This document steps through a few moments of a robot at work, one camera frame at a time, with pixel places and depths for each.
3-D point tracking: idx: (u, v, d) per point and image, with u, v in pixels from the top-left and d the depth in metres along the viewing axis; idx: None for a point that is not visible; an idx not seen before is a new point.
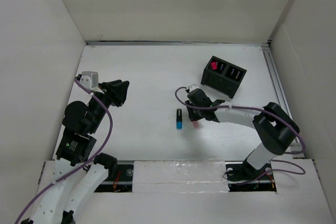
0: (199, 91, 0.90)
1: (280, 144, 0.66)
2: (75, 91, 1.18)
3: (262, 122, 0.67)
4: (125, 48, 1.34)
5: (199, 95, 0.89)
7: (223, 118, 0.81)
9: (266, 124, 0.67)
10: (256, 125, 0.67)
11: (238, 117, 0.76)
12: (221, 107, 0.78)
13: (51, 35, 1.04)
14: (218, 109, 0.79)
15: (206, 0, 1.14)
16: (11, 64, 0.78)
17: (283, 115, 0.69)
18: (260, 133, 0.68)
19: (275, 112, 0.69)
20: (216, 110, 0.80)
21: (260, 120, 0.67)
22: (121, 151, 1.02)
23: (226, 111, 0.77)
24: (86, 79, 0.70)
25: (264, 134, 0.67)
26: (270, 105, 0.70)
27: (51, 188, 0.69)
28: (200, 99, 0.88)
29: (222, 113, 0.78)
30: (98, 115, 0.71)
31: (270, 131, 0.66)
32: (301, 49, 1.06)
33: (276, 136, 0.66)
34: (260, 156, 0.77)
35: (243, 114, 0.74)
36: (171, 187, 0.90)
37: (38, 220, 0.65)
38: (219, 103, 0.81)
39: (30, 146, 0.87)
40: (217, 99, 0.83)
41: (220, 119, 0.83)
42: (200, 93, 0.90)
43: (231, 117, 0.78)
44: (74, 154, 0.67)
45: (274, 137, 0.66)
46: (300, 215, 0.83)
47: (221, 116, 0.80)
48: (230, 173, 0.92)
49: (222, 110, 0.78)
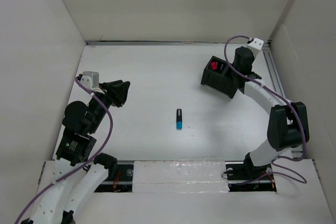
0: (248, 56, 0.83)
1: (281, 138, 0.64)
2: (75, 91, 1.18)
3: (279, 113, 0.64)
4: (125, 48, 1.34)
5: (244, 61, 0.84)
7: (249, 93, 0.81)
9: (283, 117, 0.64)
10: (273, 112, 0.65)
11: (263, 98, 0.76)
12: (254, 82, 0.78)
13: (51, 35, 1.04)
14: (250, 82, 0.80)
15: None
16: (11, 63, 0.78)
17: (304, 118, 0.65)
18: (271, 120, 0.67)
19: (299, 112, 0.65)
20: (248, 81, 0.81)
21: (279, 109, 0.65)
22: (121, 151, 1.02)
23: (256, 87, 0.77)
24: (87, 80, 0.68)
25: (273, 123, 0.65)
26: (298, 104, 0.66)
27: (51, 188, 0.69)
28: (243, 64, 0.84)
29: (251, 87, 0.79)
30: (98, 115, 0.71)
31: (280, 123, 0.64)
32: (301, 50, 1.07)
33: (283, 130, 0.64)
34: (262, 152, 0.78)
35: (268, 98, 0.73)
36: (171, 187, 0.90)
37: (38, 220, 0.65)
38: (255, 78, 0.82)
39: (30, 147, 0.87)
40: (254, 75, 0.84)
41: (245, 92, 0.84)
42: (247, 58, 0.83)
43: (257, 94, 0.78)
44: (73, 154, 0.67)
45: (280, 131, 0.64)
46: (300, 215, 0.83)
47: (249, 89, 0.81)
48: (230, 173, 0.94)
49: (253, 85, 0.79)
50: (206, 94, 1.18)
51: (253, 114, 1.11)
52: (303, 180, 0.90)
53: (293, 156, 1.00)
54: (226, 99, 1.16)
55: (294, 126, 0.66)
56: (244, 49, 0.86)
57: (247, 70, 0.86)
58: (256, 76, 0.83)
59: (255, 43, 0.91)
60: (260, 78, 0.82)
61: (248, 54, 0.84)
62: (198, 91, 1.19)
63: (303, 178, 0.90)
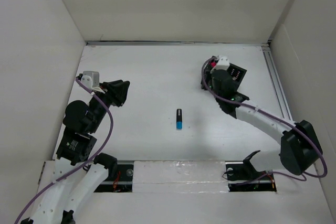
0: (228, 79, 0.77)
1: (301, 164, 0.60)
2: (75, 91, 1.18)
3: (291, 140, 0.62)
4: (125, 48, 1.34)
5: (225, 85, 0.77)
7: (243, 118, 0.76)
9: (295, 142, 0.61)
10: (284, 140, 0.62)
11: (261, 123, 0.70)
12: (247, 107, 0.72)
13: (51, 35, 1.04)
14: (241, 107, 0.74)
15: (207, 0, 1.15)
16: (11, 63, 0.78)
17: (313, 137, 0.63)
18: (284, 148, 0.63)
19: (307, 131, 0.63)
20: (239, 107, 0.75)
21: (289, 137, 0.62)
22: (121, 151, 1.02)
23: (250, 113, 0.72)
24: (87, 79, 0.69)
25: (287, 151, 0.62)
26: (303, 124, 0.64)
27: (51, 187, 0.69)
28: (224, 88, 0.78)
29: (244, 113, 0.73)
30: (98, 115, 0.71)
31: (295, 149, 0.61)
32: (300, 50, 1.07)
33: (300, 155, 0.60)
34: (266, 160, 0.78)
35: (269, 123, 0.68)
36: (171, 187, 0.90)
37: (38, 220, 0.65)
38: (242, 100, 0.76)
39: (30, 146, 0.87)
40: (240, 95, 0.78)
41: (238, 117, 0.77)
42: (227, 81, 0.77)
43: (254, 119, 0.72)
44: (74, 153, 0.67)
45: (298, 157, 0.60)
46: (300, 215, 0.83)
47: (242, 115, 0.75)
48: (230, 173, 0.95)
49: (247, 110, 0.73)
50: (206, 94, 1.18)
51: None
52: (304, 178, 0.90)
53: None
54: None
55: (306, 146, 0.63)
56: (219, 72, 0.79)
57: (230, 93, 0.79)
58: (243, 97, 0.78)
59: (222, 61, 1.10)
60: (247, 99, 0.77)
61: (226, 77, 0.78)
62: (198, 91, 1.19)
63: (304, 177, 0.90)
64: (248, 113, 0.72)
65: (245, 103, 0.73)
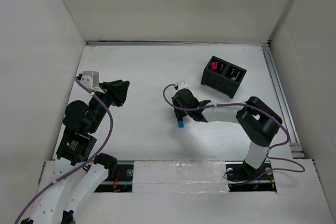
0: (187, 93, 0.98)
1: (264, 136, 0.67)
2: (75, 91, 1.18)
3: (245, 117, 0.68)
4: (125, 48, 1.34)
5: (187, 97, 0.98)
7: (213, 117, 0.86)
9: (250, 117, 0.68)
10: (241, 120, 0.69)
11: (224, 115, 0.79)
12: (207, 107, 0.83)
13: (51, 35, 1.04)
14: (206, 109, 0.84)
15: (206, 0, 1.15)
16: (11, 63, 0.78)
17: (263, 108, 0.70)
18: (245, 128, 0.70)
19: (257, 105, 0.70)
20: (204, 109, 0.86)
21: (243, 115, 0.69)
22: (121, 151, 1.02)
23: (212, 110, 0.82)
24: (87, 79, 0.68)
25: (248, 128, 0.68)
26: (252, 99, 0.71)
27: (51, 187, 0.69)
28: (187, 101, 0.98)
29: (209, 113, 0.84)
30: (98, 115, 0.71)
31: (253, 124, 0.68)
32: (301, 50, 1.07)
33: (260, 128, 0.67)
34: (256, 154, 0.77)
35: (227, 110, 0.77)
36: (171, 187, 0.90)
37: (38, 220, 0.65)
38: (205, 103, 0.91)
39: (30, 146, 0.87)
40: (202, 101, 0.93)
41: (210, 118, 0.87)
42: (187, 95, 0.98)
43: (218, 114, 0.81)
44: (74, 153, 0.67)
45: (259, 130, 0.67)
46: (300, 215, 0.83)
47: (209, 115, 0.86)
48: (230, 173, 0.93)
49: (209, 109, 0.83)
50: (206, 94, 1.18)
51: None
52: (302, 169, 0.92)
53: (293, 156, 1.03)
54: (226, 99, 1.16)
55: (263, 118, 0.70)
56: (179, 92, 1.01)
57: (195, 104, 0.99)
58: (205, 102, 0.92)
59: (181, 86, 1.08)
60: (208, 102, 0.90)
61: (185, 92, 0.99)
62: (198, 91, 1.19)
63: (302, 167, 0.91)
64: (210, 110, 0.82)
65: (206, 105, 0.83)
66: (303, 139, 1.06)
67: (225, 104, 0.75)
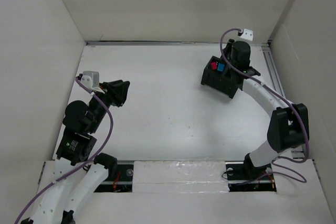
0: (246, 51, 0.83)
1: (282, 141, 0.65)
2: (76, 91, 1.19)
3: (281, 116, 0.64)
4: (125, 48, 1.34)
5: (241, 55, 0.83)
7: (248, 90, 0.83)
9: (285, 119, 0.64)
10: (274, 115, 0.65)
11: (263, 97, 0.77)
12: (254, 80, 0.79)
13: (51, 35, 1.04)
14: (250, 81, 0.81)
15: (206, 0, 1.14)
16: (11, 64, 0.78)
17: (304, 119, 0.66)
18: (272, 123, 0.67)
19: (301, 114, 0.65)
20: (247, 79, 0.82)
21: (281, 112, 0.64)
22: (121, 151, 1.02)
23: (256, 86, 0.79)
24: (87, 79, 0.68)
25: (274, 125, 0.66)
26: (299, 106, 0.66)
27: (51, 187, 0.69)
28: (240, 59, 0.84)
29: (251, 86, 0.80)
30: (98, 115, 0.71)
31: (282, 126, 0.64)
32: (301, 49, 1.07)
33: (284, 132, 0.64)
34: (263, 153, 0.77)
35: (269, 98, 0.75)
36: (171, 187, 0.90)
37: (38, 220, 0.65)
38: (253, 75, 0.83)
39: (31, 146, 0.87)
40: (253, 71, 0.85)
41: (244, 88, 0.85)
42: (244, 53, 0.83)
43: (257, 93, 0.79)
44: (74, 153, 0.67)
45: (282, 134, 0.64)
46: (300, 215, 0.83)
47: (248, 87, 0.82)
48: (230, 173, 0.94)
49: (253, 83, 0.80)
50: (206, 94, 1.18)
51: (254, 114, 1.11)
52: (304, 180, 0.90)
53: (293, 156, 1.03)
54: (226, 99, 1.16)
55: (294, 127, 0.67)
56: (239, 42, 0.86)
57: (244, 66, 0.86)
58: (254, 72, 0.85)
59: (245, 35, 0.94)
60: (258, 74, 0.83)
61: (245, 49, 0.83)
62: (198, 91, 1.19)
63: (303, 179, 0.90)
64: (253, 85, 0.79)
65: (253, 77, 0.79)
66: None
67: (274, 93, 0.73)
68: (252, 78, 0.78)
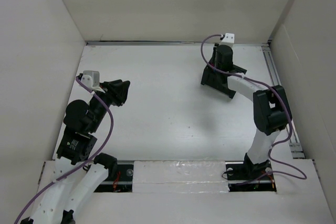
0: (228, 54, 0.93)
1: (268, 120, 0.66)
2: (75, 91, 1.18)
3: (261, 97, 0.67)
4: (125, 48, 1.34)
5: (225, 57, 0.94)
7: (232, 86, 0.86)
9: (265, 100, 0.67)
10: (255, 97, 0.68)
11: (244, 88, 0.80)
12: (234, 75, 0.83)
13: (51, 35, 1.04)
14: (232, 76, 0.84)
15: (206, 0, 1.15)
16: (11, 63, 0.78)
17: (285, 99, 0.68)
18: (255, 106, 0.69)
19: (280, 94, 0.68)
20: (229, 76, 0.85)
21: (260, 93, 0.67)
22: (121, 151, 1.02)
23: (237, 80, 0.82)
24: (88, 78, 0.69)
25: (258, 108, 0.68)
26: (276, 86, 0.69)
27: (51, 186, 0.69)
28: (224, 61, 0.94)
29: (233, 81, 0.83)
30: (99, 114, 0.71)
31: (264, 106, 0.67)
32: (301, 50, 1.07)
33: (268, 113, 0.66)
34: (257, 145, 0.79)
35: (249, 86, 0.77)
36: (171, 187, 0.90)
37: (38, 219, 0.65)
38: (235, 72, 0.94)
39: (30, 146, 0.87)
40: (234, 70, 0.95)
41: (230, 86, 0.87)
42: (227, 55, 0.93)
43: (240, 86, 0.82)
44: (74, 153, 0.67)
45: (266, 114, 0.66)
46: (300, 215, 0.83)
47: (231, 83, 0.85)
48: (230, 173, 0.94)
49: (235, 78, 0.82)
50: (206, 94, 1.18)
51: None
52: (304, 177, 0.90)
53: (293, 156, 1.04)
54: (225, 99, 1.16)
55: (277, 108, 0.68)
56: (221, 46, 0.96)
57: (228, 67, 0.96)
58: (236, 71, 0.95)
59: (227, 38, 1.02)
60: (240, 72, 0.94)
61: (228, 52, 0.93)
62: (198, 91, 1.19)
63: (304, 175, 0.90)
64: (235, 80, 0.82)
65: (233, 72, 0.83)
66: (303, 139, 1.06)
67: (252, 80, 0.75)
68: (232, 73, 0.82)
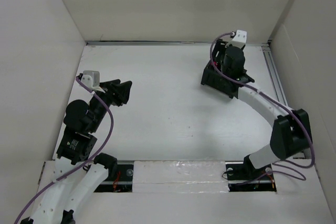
0: (240, 60, 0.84)
1: (287, 149, 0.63)
2: (75, 91, 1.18)
3: (283, 125, 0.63)
4: (125, 48, 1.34)
5: (235, 64, 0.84)
7: (243, 98, 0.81)
9: (287, 127, 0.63)
10: (277, 124, 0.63)
11: (260, 105, 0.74)
12: (249, 88, 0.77)
13: (51, 35, 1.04)
14: (245, 88, 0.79)
15: (206, 0, 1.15)
16: (11, 63, 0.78)
17: (305, 125, 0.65)
18: (274, 132, 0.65)
19: (301, 120, 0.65)
20: (242, 87, 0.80)
21: (283, 121, 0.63)
22: (121, 151, 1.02)
23: (251, 94, 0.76)
24: (88, 78, 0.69)
25: (278, 135, 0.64)
26: (298, 112, 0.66)
27: (51, 186, 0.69)
28: (234, 67, 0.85)
29: (247, 94, 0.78)
30: (99, 114, 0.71)
31: (285, 134, 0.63)
32: (301, 49, 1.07)
33: (289, 141, 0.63)
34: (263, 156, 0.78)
35: (266, 105, 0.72)
36: (171, 187, 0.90)
37: (38, 219, 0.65)
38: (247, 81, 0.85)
39: (30, 146, 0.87)
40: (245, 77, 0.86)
41: (240, 97, 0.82)
42: (239, 62, 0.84)
43: (253, 101, 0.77)
44: (74, 153, 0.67)
45: (287, 143, 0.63)
46: (300, 215, 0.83)
47: (243, 95, 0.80)
48: (230, 173, 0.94)
49: (249, 92, 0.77)
50: (206, 94, 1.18)
51: (254, 114, 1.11)
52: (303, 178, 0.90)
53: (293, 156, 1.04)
54: (226, 99, 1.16)
55: (296, 134, 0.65)
56: (232, 51, 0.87)
57: (238, 73, 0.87)
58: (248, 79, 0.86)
59: (239, 36, 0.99)
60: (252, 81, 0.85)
61: (239, 57, 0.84)
62: (198, 91, 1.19)
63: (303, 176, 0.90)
64: (249, 93, 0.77)
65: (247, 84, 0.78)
66: None
67: (271, 99, 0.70)
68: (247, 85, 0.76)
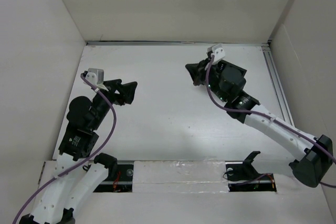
0: (240, 82, 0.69)
1: (316, 180, 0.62)
2: (75, 91, 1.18)
3: (313, 160, 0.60)
4: (125, 48, 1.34)
5: (236, 87, 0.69)
7: (251, 125, 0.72)
9: (316, 161, 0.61)
10: (307, 161, 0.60)
11: (275, 134, 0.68)
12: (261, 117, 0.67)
13: (51, 34, 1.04)
14: (254, 116, 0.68)
15: (207, 0, 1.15)
16: (11, 63, 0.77)
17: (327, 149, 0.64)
18: (302, 167, 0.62)
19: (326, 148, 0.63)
20: (250, 114, 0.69)
21: (313, 157, 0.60)
22: (121, 151, 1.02)
23: (265, 123, 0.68)
24: (93, 75, 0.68)
25: (307, 170, 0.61)
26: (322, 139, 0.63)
27: (52, 182, 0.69)
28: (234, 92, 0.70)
29: (257, 123, 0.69)
30: (102, 111, 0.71)
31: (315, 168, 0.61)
32: (301, 49, 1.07)
33: (317, 173, 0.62)
34: None
35: (286, 136, 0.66)
36: (171, 187, 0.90)
37: (38, 215, 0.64)
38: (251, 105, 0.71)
39: (30, 146, 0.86)
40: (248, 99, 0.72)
41: (246, 123, 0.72)
42: (239, 84, 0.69)
43: (266, 129, 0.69)
44: (76, 149, 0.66)
45: (317, 176, 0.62)
46: (300, 215, 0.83)
47: (252, 121, 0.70)
48: (230, 173, 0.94)
49: (260, 119, 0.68)
50: (206, 94, 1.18)
51: None
52: None
53: None
54: None
55: None
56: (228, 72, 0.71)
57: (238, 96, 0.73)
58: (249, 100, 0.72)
59: (218, 54, 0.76)
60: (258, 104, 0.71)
61: (238, 79, 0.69)
62: (198, 91, 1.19)
63: None
64: (262, 122, 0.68)
65: (259, 113, 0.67)
66: None
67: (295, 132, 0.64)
68: (261, 115, 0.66)
